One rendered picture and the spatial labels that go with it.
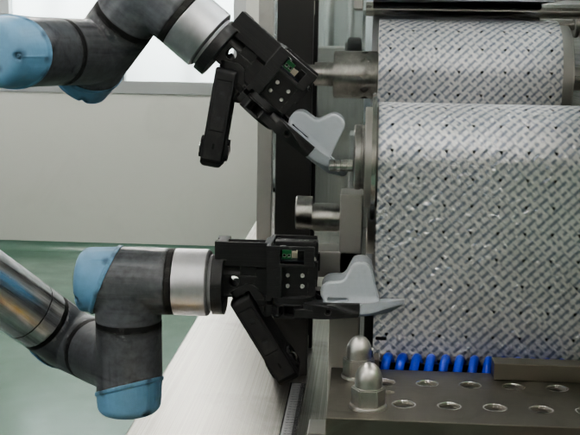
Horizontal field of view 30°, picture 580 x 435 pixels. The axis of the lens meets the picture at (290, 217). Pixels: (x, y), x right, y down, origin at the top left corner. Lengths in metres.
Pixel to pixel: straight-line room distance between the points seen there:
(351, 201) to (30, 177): 5.93
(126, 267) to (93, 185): 5.82
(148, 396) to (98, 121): 5.77
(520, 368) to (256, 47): 0.46
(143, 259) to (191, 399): 0.34
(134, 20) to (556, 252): 0.53
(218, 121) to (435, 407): 0.40
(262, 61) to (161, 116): 5.65
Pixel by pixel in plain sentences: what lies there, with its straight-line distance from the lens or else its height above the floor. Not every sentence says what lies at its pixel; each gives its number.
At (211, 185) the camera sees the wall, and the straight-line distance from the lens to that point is 6.87.
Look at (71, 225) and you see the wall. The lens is 7.10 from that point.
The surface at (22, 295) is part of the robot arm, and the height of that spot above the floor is 1.09.
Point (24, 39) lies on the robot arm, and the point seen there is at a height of 1.38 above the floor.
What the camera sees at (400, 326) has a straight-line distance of 1.22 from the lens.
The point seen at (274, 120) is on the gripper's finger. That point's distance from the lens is 1.21.
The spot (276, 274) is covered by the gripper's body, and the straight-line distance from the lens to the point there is 1.17.
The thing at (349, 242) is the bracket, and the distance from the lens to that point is 1.27.
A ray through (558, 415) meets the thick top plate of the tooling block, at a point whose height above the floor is 1.03.
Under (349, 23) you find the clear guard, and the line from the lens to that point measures 2.21.
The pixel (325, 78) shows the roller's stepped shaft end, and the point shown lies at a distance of 1.47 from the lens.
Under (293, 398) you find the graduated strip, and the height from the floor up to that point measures 0.90.
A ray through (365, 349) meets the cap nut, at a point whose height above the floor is 1.06.
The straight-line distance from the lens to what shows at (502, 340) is 1.23.
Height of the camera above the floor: 1.38
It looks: 9 degrees down
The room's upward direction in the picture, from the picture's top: 1 degrees clockwise
